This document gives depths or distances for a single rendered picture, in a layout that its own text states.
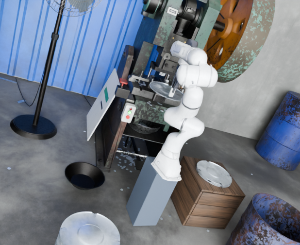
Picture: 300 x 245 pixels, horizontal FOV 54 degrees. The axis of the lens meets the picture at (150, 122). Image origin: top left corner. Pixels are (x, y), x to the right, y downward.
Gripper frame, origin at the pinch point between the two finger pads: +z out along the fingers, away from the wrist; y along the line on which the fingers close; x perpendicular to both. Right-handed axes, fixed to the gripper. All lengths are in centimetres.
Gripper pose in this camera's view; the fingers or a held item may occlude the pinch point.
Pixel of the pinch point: (172, 92)
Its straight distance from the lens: 213.4
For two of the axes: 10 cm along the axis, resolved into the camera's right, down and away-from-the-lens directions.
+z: -3.4, 8.5, 3.9
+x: 9.2, 2.3, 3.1
